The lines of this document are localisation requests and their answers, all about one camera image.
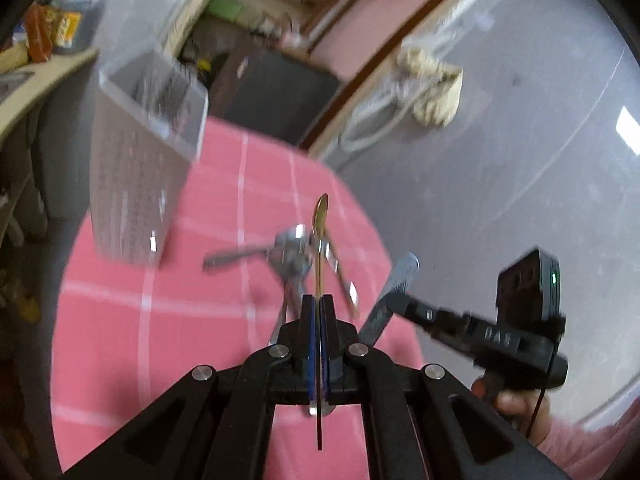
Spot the orange snack packet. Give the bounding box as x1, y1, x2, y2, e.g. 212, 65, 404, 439
24, 3, 53, 63

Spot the person right hand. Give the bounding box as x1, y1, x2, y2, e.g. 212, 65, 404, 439
491, 390, 551, 445

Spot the grey cabinet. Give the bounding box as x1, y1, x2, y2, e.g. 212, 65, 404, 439
208, 42, 341, 146

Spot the steel peeler tool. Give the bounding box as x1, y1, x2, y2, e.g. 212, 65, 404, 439
268, 224, 311, 344

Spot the wire handled steel tool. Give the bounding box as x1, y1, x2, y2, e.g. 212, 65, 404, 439
316, 235, 359, 318

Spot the gold small spoon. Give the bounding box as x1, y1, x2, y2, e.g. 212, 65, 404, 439
312, 193, 329, 452

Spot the white hose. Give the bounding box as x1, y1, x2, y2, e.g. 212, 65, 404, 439
339, 77, 426, 154

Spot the large oil jug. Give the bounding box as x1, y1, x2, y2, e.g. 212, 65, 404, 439
52, 0, 104, 55

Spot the pink checkered tablecloth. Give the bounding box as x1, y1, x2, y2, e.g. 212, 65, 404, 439
50, 119, 391, 468

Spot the green box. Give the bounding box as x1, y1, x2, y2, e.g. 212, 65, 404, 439
205, 0, 243, 22

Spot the white perforated utensil holder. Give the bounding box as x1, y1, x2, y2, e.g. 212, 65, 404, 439
89, 47, 208, 266

